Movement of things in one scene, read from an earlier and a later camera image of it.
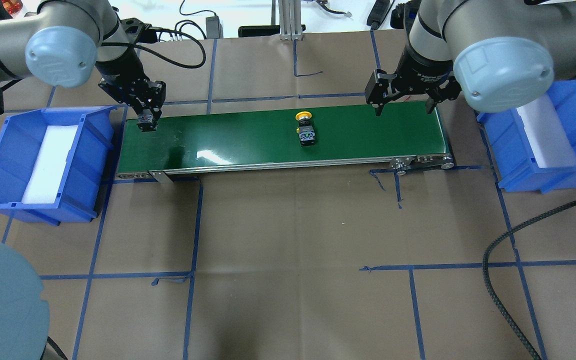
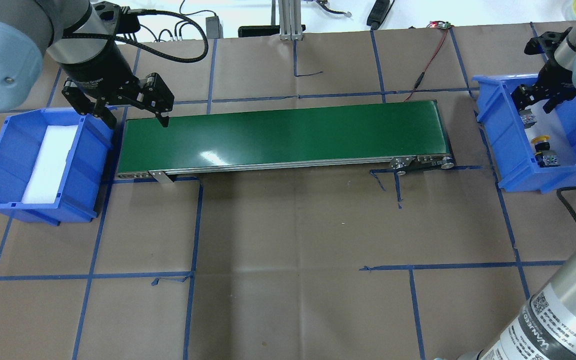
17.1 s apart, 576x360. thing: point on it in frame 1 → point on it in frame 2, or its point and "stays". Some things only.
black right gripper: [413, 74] → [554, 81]
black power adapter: [214, 30] stays
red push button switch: [145, 121] → [527, 118]
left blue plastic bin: [6, 177] stays
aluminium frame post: [290, 20] stays
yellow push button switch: [306, 130] → [545, 157]
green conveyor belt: [407, 138] stays
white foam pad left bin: [50, 165] stays
